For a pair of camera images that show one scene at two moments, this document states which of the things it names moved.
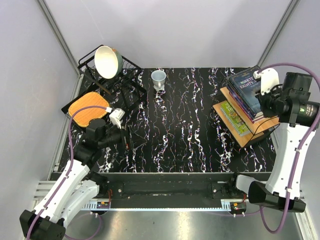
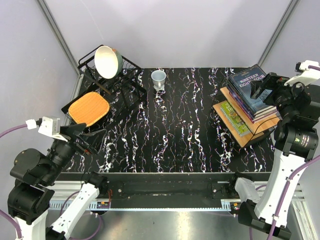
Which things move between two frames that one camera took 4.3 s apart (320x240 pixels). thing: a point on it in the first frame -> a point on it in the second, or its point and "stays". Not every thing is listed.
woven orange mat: [83, 118] stays
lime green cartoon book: [239, 125] stays
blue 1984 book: [247, 86] stays
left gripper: [131, 140] -> [92, 138]
